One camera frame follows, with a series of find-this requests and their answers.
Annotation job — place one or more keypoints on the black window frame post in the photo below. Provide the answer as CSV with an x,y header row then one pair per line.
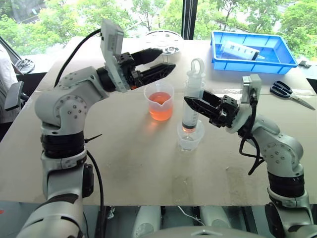
x,y
189,17

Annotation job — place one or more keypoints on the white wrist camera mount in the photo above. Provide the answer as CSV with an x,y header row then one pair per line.
x,y
250,86
112,39

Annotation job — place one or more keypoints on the white robot leg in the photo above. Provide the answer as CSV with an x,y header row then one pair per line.
x,y
146,220
214,217

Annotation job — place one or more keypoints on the grey robot torso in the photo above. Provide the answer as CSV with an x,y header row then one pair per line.
x,y
203,233

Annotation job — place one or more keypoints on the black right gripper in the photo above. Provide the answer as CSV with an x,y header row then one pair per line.
x,y
226,111

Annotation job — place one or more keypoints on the large clear plastic syringe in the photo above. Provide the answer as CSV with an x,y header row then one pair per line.
x,y
192,86

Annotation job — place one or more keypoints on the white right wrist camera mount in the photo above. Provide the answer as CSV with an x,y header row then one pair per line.
x,y
250,86

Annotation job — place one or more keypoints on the black chair armrest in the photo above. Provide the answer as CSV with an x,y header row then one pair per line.
x,y
13,95

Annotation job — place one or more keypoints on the packaged syringe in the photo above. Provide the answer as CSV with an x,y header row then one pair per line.
x,y
241,49

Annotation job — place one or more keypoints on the small clear plastic cup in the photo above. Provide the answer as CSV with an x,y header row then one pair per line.
x,y
190,143

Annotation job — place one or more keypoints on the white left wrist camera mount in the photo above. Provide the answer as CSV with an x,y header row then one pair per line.
x,y
112,39

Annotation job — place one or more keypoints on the black binder clip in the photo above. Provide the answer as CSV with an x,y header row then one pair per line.
x,y
304,63

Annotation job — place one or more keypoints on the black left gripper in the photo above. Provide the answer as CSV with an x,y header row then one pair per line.
x,y
127,72

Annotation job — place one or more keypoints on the blue plastic tray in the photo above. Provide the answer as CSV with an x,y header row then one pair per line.
x,y
277,64

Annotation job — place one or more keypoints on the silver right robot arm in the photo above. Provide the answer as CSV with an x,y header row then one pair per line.
x,y
280,148

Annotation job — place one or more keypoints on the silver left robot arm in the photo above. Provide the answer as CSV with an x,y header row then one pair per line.
x,y
64,104

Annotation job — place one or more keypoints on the person in white clothing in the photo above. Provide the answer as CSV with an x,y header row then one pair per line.
x,y
6,81

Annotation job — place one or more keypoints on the clear beaker with red liquid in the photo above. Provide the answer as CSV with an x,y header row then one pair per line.
x,y
161,106

